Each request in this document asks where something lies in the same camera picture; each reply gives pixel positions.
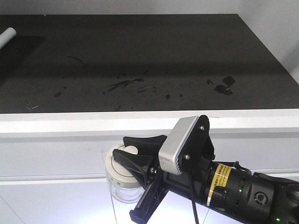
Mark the grey pipe in hood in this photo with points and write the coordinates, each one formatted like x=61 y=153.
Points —
x=7 y=36

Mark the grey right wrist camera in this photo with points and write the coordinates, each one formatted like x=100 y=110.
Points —
x=184 y=142

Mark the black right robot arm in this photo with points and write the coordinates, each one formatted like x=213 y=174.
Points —
x=227 y=188

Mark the glass jar with white lid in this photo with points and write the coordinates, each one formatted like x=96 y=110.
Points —
x=122 y=185

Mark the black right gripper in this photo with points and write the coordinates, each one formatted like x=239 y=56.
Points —
x=156 y=182

